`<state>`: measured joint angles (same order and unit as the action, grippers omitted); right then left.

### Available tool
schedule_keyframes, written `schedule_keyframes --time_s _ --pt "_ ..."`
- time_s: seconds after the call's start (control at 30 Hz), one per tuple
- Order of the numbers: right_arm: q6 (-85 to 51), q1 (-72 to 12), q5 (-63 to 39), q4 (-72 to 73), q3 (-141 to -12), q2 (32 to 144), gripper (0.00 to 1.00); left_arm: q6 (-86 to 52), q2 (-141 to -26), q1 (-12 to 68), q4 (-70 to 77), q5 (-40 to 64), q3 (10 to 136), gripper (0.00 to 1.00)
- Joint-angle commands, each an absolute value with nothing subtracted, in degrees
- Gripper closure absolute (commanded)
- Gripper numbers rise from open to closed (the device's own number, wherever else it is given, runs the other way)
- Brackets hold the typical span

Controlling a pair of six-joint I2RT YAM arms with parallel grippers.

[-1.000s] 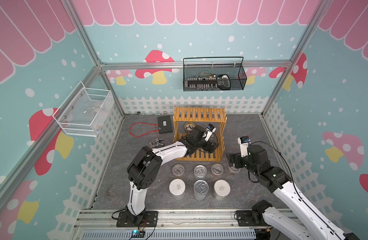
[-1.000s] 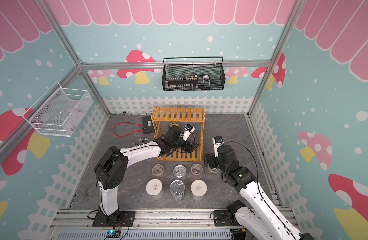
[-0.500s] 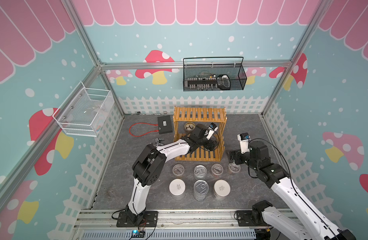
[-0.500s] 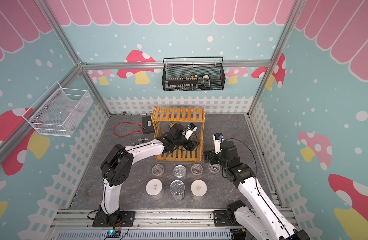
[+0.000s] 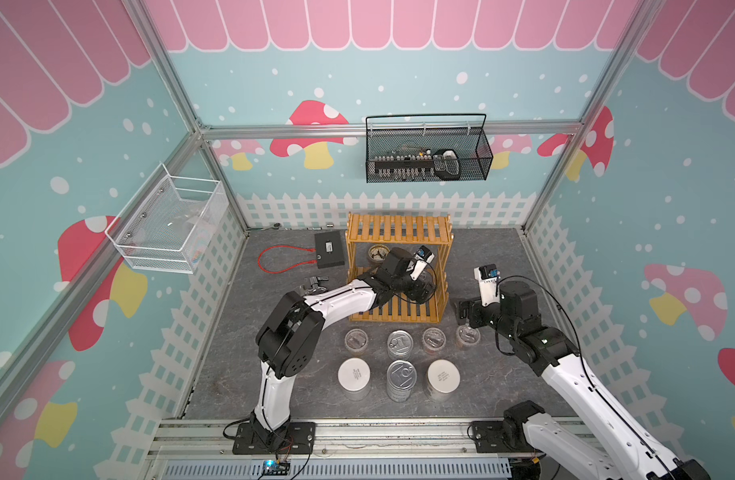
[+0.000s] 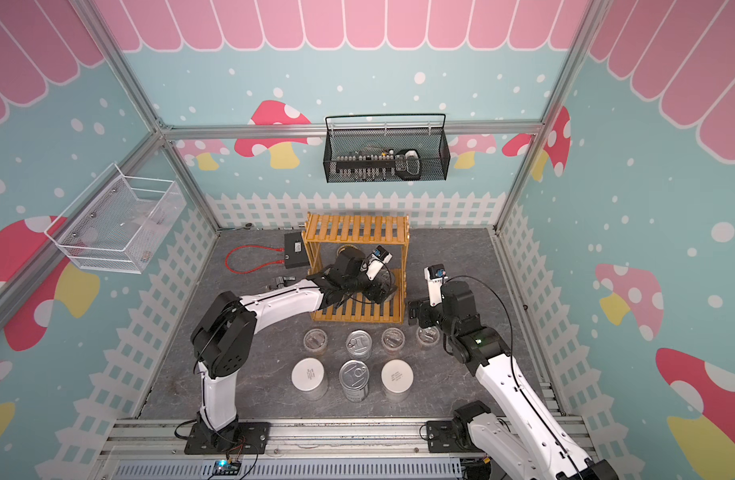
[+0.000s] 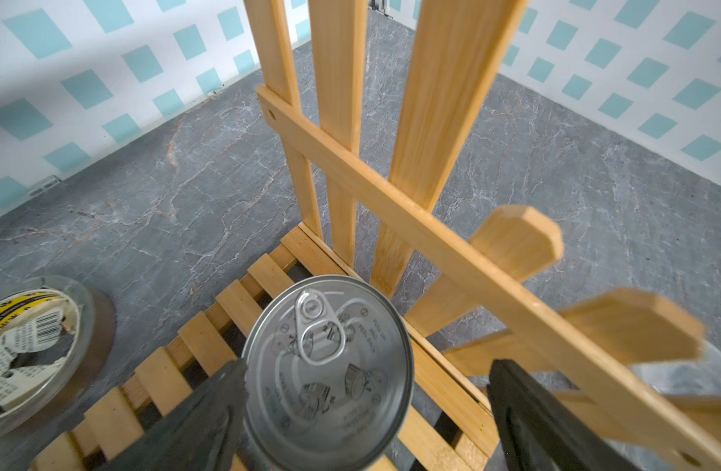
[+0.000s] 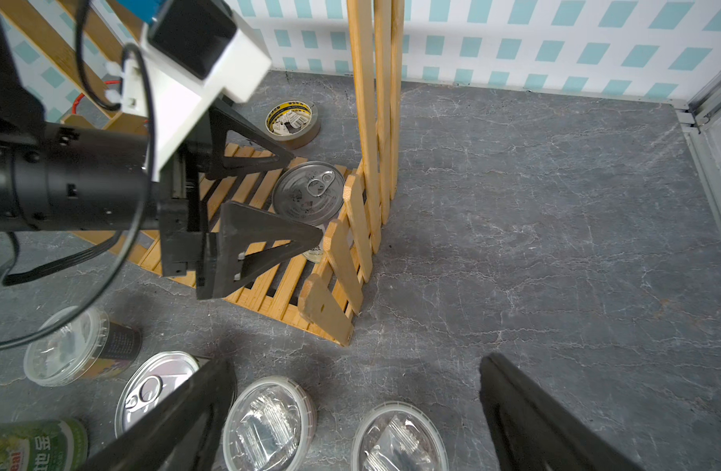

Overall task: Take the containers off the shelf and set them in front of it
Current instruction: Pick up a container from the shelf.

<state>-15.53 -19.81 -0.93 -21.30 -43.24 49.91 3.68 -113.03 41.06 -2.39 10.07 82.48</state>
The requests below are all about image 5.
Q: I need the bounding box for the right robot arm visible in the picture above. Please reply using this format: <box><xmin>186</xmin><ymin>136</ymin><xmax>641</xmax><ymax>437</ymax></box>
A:
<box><xmin>457</xmin><ymin>266</ymin><xmax>709</xmax><ymax>479</ymax></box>

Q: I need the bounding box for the brown tape roll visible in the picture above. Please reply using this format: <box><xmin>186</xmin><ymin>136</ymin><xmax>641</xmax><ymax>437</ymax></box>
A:
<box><xmin>367</xmin><ymin>244</ymin><xmax>391</xmax><ymax>265</ymax></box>

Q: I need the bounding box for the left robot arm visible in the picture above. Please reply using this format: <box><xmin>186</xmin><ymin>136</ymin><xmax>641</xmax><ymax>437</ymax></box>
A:
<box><xmin>250</xmin><ymin>246</ymin><xmax>435</xmax><ymax>449</ymax></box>

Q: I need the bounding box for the orange label seed jar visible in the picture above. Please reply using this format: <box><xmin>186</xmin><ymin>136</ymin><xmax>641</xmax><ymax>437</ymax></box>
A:
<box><xmin>345</xmin><ymin>328</ymin><xmax>369</xmax><ymax>356</ymax></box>

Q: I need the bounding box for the black wire basket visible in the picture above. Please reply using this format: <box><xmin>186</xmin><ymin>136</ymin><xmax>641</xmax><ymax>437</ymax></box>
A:
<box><xmin>365</xmin><ymin>113</ymin><xmax>493</xmax><ymax>183</ymax></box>

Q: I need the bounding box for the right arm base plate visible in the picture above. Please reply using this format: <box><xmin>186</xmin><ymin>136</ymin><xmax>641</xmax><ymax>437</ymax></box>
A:
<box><xmin>467</xmin><ymin>419</ymin><xmax>525</xmax><ymax>454</ymax></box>

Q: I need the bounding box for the red label seed jar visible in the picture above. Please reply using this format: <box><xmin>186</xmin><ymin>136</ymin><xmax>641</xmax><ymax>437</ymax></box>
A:
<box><xmin>421</xmin><ymin>327</ymin><xmax>447</xmax><ymax>355</ymax></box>

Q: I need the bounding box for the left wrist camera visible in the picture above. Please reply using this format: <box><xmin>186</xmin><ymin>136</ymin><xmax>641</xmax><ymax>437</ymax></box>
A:
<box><xmin>411</xmin><ymin>245</ymin><xmax>435</xmax><ymax>280</ymax></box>

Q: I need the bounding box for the red cable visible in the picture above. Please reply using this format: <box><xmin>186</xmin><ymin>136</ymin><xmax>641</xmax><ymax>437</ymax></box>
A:
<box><xmin>258</xmin><ymin>244</ymin><xmax>318</xmax><ymax>275</ymax></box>

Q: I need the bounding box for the white lid green can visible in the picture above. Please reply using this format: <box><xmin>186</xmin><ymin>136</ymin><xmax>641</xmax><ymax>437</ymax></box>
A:
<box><xmin>338</xmin><ymin>357</ymin><xmax>371</xmax><ymax>401</ymax></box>

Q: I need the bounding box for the white wire basket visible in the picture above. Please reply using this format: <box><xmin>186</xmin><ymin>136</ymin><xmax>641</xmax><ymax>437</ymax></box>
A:
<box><xmin>106</xmin><ymin>164</ymin><xmax>229</xmax><ymax>274</ymax></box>

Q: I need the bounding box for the metal faucet part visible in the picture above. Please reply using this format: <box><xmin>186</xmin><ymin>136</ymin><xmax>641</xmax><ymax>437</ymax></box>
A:
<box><xmin>297</xmin><ymin>276</ymin><xmax>329</xmax><ymax>296</ymax></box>

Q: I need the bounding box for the wooden two-tier shelf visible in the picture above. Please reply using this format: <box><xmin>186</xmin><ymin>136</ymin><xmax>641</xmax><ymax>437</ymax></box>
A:
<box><xmin>346</xmin><ymin>213</ymin><xmax>453</xmax><ymax>324</ymax></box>

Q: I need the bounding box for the black box device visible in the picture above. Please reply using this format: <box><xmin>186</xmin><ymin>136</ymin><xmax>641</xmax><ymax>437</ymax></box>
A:
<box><xmin>315</xmin><ymin>230</ymin><xmax>346</xmax><ymax>269</ymax></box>

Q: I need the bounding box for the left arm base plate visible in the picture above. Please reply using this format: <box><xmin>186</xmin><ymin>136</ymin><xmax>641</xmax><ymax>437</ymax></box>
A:
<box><xmin>232</xmin><ymin>422</ymin><xmax>317</xmax><ymax>455</ymax></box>

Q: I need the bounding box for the green circuit board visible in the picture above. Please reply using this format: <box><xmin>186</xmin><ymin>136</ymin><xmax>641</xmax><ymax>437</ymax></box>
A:
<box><xmin>261</xmin><ymin>460</ymin><xmax>291</xmax><ymax>477</ymax></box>

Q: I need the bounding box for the tall green label can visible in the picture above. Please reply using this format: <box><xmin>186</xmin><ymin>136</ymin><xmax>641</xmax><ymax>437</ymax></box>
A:
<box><xmin>387</xmin><ymin>360</ymin><xmax>417</xmax><ymax>403</ymax></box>

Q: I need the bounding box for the small clear seed jar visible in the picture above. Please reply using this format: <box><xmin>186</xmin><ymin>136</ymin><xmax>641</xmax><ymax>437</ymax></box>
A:
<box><xmin>455</xmin><ymin>325</ymin><xmax>481</xmax><ymax>349</ymax></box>

